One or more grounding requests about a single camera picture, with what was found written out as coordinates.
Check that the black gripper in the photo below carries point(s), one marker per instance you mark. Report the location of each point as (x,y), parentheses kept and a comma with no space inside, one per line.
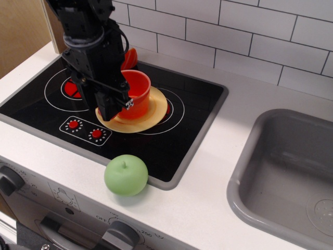
(95,55)

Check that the orange plastic cup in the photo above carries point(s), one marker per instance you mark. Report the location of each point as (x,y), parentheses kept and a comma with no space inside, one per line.
(139,92)

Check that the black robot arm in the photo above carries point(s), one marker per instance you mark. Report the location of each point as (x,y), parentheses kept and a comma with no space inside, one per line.
(72,13)

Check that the yellow plastic plate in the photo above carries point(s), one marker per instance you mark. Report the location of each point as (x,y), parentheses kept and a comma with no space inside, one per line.
(157,109)

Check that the salmon sushi toy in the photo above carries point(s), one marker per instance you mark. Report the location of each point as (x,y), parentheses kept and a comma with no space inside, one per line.
(130,59)

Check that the green toy apple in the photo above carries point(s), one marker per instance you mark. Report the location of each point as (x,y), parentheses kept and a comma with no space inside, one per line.
(126,175)

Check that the black toy stovetop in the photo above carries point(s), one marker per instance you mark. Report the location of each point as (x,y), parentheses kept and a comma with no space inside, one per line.
(49,106)

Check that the grey right oven knob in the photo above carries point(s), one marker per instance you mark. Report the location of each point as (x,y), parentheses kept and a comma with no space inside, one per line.
(120,236)

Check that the grey oven knob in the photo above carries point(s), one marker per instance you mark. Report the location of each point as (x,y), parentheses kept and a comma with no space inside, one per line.
(10,181)
(120,236)

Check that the grey left oven knob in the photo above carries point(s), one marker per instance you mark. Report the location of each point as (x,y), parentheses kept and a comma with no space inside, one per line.
(10,181)

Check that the grey toy sink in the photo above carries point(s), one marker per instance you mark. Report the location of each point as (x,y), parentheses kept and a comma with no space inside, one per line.
(282,183)

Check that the grey oven door handle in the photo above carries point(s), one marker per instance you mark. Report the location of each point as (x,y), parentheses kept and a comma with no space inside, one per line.
(68,235)

